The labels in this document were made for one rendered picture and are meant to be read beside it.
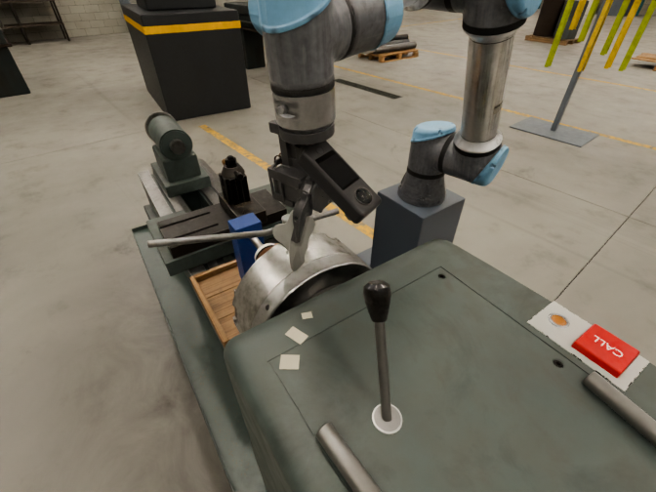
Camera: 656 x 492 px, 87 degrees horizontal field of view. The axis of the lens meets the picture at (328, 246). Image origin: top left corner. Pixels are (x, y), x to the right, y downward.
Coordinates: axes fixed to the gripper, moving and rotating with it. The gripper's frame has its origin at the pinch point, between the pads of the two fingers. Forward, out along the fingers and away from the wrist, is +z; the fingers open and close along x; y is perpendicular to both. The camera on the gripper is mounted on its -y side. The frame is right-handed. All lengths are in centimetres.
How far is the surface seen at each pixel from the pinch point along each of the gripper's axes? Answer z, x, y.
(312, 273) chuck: 8.7, 0.2, 3.9
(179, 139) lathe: 24, -39, 111
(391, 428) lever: 5.6, 16.3, -21.4
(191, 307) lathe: 78, -2, 81
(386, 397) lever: 3.0, 14.7, -19.5
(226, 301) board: 44, 0, 42
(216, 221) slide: 36, -19, 67
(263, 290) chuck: 11.9, 6.8, 11.2
